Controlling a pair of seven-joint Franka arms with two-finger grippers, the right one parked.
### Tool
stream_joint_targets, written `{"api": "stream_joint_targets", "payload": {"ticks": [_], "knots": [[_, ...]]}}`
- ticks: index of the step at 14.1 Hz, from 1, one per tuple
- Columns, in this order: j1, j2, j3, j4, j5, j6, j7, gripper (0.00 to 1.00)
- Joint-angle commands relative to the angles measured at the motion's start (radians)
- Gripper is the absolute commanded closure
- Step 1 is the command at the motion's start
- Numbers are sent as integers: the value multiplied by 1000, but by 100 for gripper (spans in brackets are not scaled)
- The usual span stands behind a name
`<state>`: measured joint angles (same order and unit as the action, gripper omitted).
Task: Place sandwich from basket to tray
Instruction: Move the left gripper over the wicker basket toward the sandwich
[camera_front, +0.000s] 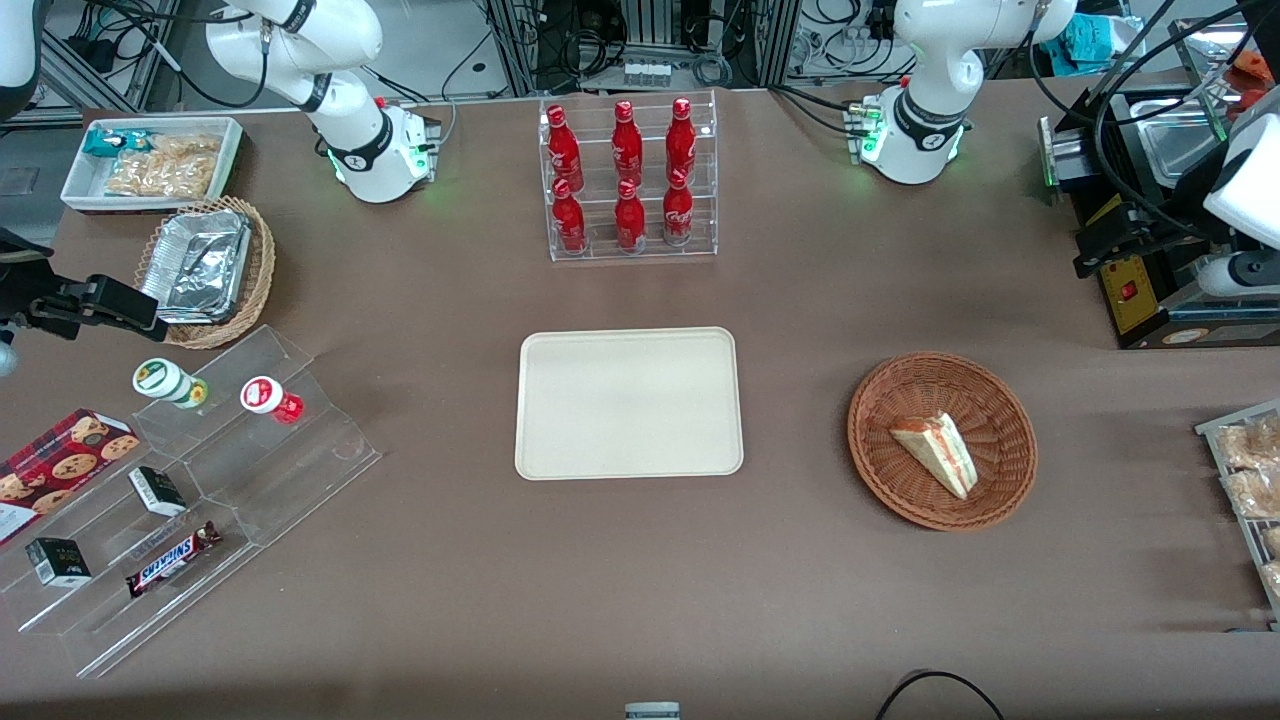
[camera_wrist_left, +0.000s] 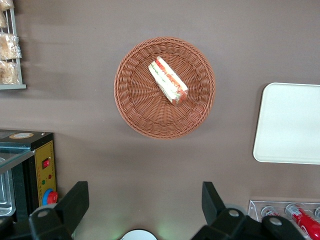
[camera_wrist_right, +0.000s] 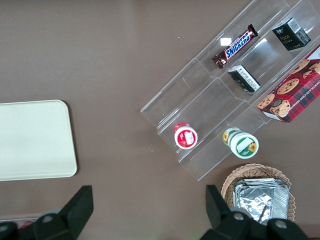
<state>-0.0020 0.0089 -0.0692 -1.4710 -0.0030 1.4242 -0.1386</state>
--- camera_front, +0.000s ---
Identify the round brown wicker basket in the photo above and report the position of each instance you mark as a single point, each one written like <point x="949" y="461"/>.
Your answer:
<point x="900" y="480"/>

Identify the teal plastic bag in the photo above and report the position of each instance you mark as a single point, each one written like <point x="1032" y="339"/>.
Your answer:
<point x="1095" y="45"/>

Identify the triangular sandwich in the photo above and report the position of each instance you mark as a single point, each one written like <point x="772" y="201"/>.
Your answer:
<point x="940" y="452"/>

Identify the red cola bottle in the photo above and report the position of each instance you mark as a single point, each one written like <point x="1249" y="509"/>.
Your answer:
<point x="681" y="145"/>
<point x="627" y="145"/>
<point x="564" y="150"/>
<point x="630" y="222"/>
<point x="570" y="225"/>
<point x="678" y="215"/>

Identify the black food warmer machine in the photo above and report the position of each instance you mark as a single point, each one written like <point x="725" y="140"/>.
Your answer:
<point x="1130" y="295"/>

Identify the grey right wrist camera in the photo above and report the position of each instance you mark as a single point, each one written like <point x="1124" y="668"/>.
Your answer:
<point x="6" y="360"/>

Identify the cream plastic tray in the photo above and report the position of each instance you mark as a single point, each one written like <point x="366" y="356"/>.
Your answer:
<point x="628" y="405"/>

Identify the aluminium foil container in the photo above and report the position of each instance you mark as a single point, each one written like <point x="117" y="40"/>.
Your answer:
<point x="195" y="265"/>

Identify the red cookie box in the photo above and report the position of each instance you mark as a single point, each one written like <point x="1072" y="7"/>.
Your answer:
<point x="60" y="470"/>

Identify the clear bag of crackers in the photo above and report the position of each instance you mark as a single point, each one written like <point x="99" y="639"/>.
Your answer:
<point x="165" y="170"/>

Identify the green label yogurt cup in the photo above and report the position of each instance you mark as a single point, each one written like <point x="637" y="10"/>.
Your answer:
<point x="160" y="378"/>

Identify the wrapped bread pastry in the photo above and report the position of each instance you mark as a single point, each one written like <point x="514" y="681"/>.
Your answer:
<point x="1273" y="540"/>
<point x="1258" y="493"/>
<point x="1273" y="578"/>
<point x="1255" y="445"/>

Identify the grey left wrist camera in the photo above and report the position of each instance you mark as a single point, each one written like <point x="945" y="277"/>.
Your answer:
<point x="1225" y="275"/>

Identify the small grey device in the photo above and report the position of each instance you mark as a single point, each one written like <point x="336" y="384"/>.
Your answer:
<point x="652" y="711"/>

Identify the teal snack packet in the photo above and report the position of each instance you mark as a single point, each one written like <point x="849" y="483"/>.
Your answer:
<point x="110" y="142"/>

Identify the clear acrylic bottle rack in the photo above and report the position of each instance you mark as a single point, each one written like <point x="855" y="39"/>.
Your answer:
<point x="600" y="250"/>

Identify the clear acrylic stepped display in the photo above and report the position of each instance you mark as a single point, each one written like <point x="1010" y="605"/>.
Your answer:
<point x="280" y="490"/>

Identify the snickers chocolate bar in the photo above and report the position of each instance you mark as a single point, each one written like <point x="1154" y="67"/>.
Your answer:
<point x="170" y="560"/>

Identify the white rectangular snack tray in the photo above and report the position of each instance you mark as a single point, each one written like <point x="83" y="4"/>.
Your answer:
<point x="85" y="195"/>

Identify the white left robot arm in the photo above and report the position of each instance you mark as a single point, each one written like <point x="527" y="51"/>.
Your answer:
<point x="925" y="130"/>

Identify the tan wicker basket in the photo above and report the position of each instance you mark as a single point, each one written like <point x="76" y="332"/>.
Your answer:
<point x="260" y="270"/>

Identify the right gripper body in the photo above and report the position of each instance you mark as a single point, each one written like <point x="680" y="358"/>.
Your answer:
<point x="22" y="301"/>

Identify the steel food pan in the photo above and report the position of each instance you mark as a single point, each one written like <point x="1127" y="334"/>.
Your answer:
<point x="1180" y="140"/>

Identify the small black box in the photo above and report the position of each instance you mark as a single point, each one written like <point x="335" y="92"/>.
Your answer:
<point x="57" y="562"/>
<point x="157" y="490"/>

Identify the red label yogurt cup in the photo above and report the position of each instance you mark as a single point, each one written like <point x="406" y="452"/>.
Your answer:
<point x="265" y="395"/>

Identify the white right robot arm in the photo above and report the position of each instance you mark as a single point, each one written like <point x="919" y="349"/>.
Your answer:
<point x="352" y="150"/>

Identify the aluminium frame rack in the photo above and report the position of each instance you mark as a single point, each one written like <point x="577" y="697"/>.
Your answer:
<point x="515" y="45"/>

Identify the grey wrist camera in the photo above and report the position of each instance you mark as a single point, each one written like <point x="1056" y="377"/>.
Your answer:
<point x="1225" y="275"/>
<point x="6" y="360"/>

